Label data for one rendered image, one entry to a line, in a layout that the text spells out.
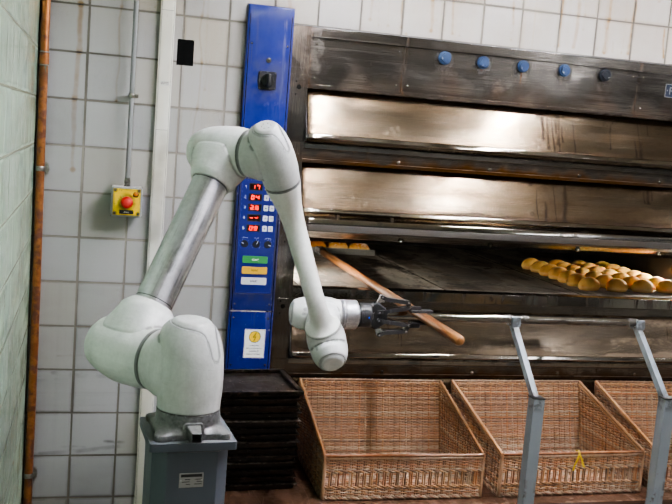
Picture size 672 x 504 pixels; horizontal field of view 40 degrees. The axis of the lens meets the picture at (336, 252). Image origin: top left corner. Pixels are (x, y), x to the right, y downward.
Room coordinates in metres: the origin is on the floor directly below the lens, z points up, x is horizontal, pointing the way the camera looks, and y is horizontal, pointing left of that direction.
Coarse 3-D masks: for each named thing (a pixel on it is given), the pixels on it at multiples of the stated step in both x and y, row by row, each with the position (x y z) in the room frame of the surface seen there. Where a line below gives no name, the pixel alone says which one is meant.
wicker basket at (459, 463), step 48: (336, 384) 3.29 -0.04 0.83; (384, 384) 3.34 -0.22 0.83; (432, 384) 3.38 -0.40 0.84; (336, 432) 3.25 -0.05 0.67; (384, 432) 3.29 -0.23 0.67; (432, 432) 3.34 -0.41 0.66; (336, 480) 2.83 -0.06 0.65; (384, 480) 2.87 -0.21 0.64; (432, 480) 3.05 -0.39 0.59; (480, 480) 2.94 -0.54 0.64
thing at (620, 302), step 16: (336, 288) 3.33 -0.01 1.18; (352, 288) 3.36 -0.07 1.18; (368, 288) 3.39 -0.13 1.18; (496, 304) 3.49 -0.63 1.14; (512, 304) 3.50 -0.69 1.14; (528, 304) 3.52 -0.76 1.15; (544, 304) 3.54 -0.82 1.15; (560, 304) 3.56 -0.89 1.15; (576, 304) 3.57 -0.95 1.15; (592, 304) 3.59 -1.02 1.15; (608, 304) 3.61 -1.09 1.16; (624, 304) 3.63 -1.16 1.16; (640, 304) 3.65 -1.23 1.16; (656, 304) 3.67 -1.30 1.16
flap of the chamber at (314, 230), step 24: (384, 240) 3.39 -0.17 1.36; (408, 240) 3.37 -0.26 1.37; (432, 240) 3.36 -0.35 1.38; (456, 240) 3.34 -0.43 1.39; (480, 240) 3.33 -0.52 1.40; (504, 240) 3.33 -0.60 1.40; (528, 240) 3.35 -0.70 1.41; (552, 240) 3.38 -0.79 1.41; (576, 240) 3.41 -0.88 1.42; (600, 240) 3.43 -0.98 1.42
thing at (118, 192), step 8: (112, 192) 3.05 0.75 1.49; (120, 192) 3.05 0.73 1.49; (128, 192) 3.06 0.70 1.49; (112, 200) 3.05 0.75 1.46; (120, 200) 3.05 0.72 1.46; (136, 200) 3.06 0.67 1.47; (112, 208) 3.04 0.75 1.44; (120, 208) 3.05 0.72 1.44; (128, 208) 3.06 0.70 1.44; (136, 208) 3.06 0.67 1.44; (120, 216) 3.06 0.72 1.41; (128, 216) 3.06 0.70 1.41; (136, 216) 3.07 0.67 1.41
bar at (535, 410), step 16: (400, 320) 3.00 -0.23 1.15; (416, 320) 3.01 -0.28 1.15; (448, 320) 3.04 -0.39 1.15; (464, 320) 3.05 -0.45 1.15; (480, 320) 3.07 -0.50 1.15; (496, 320) 3.08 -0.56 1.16; (512, 320) 3.09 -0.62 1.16; (528, 320) 3.11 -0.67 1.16; (544, 320) 3.13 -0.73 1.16; (560, 320) 3.14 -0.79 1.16; (576, 320) 3.16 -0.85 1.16; (592, 320) 3.18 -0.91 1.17; (608, 320) 3.19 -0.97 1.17; (624, 320) 3.21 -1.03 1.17; (640, 320) 3.22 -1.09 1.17; (640, 336) 3.20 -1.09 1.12; (528, 368) 2.98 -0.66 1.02; (656, 368) 3.11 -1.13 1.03; (528, 384) 2.94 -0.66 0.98; (656, 384) 3.07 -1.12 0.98; (528, 400) 2.91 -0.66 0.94; (544, 400) 2.89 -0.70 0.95; (528, 416) 2.90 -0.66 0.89; (656, 416) 3.04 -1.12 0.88; (528, 432) 2.89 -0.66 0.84; (656, 432) 3.03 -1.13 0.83; (528, 448) 2.88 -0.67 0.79; (656, 448) 3.01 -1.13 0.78; (528, 464) 2.88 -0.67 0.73; (656, 464) 3.00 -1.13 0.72; (528, 480) 2.88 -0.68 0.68; (656, 480) 3.00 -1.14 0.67; (528, 496) 2.88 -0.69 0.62; (656, 496) 3.00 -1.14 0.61
